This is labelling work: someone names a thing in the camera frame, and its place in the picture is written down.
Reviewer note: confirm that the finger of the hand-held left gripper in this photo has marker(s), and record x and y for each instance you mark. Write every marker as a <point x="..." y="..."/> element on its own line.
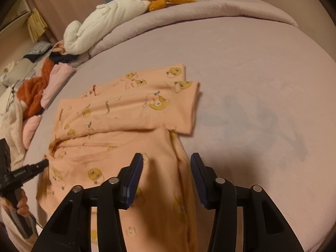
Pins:
<point x="34" y="168"/>

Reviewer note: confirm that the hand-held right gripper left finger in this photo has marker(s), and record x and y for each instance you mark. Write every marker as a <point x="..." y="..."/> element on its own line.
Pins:
<point x="135" y="178"/>

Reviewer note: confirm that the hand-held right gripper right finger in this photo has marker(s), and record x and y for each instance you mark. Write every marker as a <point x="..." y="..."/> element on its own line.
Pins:
<point x="199" y="181"/>

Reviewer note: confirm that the orange cartoon print pajama garment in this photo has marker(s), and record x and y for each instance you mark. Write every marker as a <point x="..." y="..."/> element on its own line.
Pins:
<point x="118" y="115"/>

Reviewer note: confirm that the person's left hand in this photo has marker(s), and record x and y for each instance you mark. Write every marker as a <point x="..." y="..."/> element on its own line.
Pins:
<point x="22" y="204"/>

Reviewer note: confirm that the pink fluffy cloth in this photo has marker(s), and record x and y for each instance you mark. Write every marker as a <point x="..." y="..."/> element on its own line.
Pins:
<point x="30" y="130"/>

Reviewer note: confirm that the cream fluffy blanket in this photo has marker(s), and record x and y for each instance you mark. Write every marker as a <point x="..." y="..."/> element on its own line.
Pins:
<point x="13" y="126"/>

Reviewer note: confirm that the rust fluffy plush cloth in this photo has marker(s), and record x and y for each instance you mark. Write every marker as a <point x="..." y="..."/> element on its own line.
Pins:
<point x="34" y="94"/>

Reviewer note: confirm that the pink folded ribbed garment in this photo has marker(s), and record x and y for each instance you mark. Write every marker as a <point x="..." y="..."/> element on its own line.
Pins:
<point x="57" y="81"/>

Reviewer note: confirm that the lilac bed sheet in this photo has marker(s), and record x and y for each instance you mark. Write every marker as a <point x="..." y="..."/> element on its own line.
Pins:
<point x="262" y="97"/>

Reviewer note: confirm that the dark navy cloth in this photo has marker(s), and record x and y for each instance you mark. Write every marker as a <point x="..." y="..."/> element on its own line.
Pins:
<point x="63" y="57"/>

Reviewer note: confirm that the grey keyboard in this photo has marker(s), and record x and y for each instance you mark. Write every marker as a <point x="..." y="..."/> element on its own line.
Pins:
<point x="39" y="48"/>

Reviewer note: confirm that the beige cabinet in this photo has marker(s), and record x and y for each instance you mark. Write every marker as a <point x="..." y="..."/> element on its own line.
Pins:
<point x="14" y="18"/>

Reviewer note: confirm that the white goose plush toy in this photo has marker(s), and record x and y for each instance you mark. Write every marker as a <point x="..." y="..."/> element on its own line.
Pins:
<point x="105" y="21"/>

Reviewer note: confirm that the lilac quilt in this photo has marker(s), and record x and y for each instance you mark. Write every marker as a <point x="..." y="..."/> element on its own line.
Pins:
<point x="210" y="13"/>

